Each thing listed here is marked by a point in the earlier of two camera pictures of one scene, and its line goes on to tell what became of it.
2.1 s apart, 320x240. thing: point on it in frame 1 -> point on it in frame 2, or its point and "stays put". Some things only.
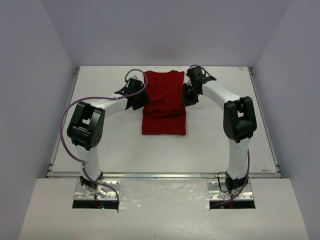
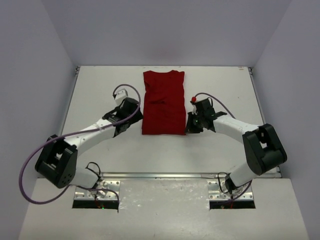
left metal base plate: (82, 193) stays put
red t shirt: (166, 115) stays put
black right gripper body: (190, 96) -> (195, 125)
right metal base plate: (214, 192) stays put
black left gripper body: (139, 99) -> (133, 115)
